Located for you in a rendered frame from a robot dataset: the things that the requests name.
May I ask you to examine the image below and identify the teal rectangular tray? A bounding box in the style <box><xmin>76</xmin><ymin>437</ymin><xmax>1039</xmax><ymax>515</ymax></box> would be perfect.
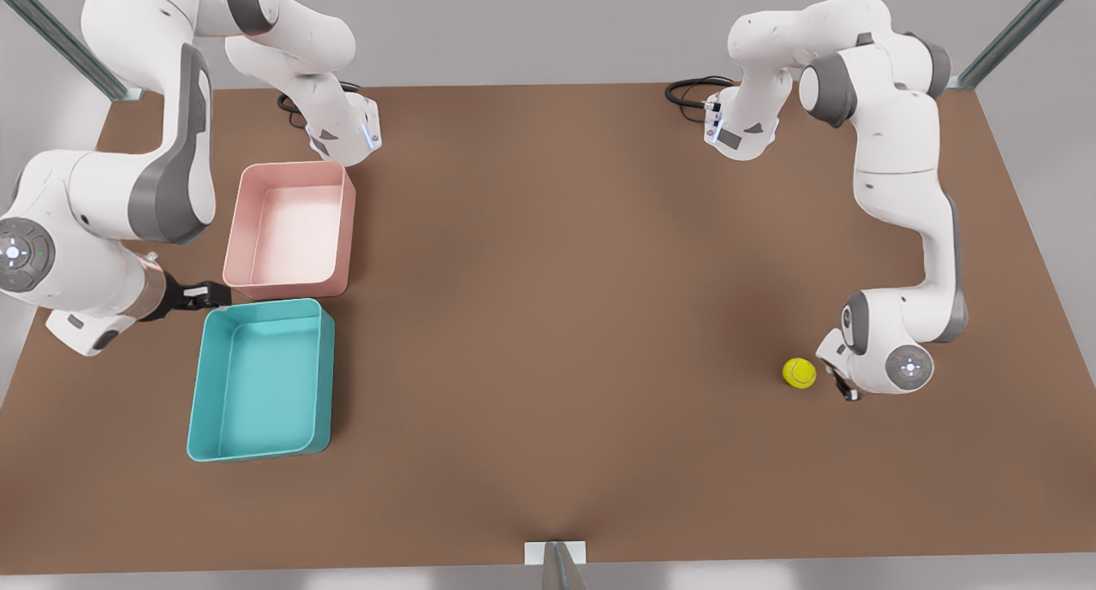
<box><xmin>187</xmin><ymin>298</ymin><xmax>336</xmax><ymax>462</ymax></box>

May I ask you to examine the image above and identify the pink rectangular tray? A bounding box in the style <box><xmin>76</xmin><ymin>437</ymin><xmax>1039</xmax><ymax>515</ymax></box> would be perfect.
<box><xmin>223</xmin><ymin>161</ymin><xmax>357</xmax><ymax>301</ymax></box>

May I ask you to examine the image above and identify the black cable loop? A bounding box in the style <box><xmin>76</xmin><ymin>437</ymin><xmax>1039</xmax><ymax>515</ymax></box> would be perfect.
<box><xmin>277</xmin><ymin>80</ymin><xmax>361</xmax><ymax>130</ymax></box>
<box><xmin>665</xmin><ymin>76</ymin><xmax>739</xmax><ymax>124</ymax></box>

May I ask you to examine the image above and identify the silver frame post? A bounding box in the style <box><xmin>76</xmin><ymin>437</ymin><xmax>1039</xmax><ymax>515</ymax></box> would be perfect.
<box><xmin>949</xmin><ymin>0</ymin><xmax>1093</xmax><ymax>91</ymax></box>
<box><xmin>0</xmin><ymin>0</ymin><xmax>143</xmax><ymax>103</ymax></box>
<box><xmin>525</xmin><ymin>540</ymin><xmax>589</xmax><ymax>590</ymax></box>

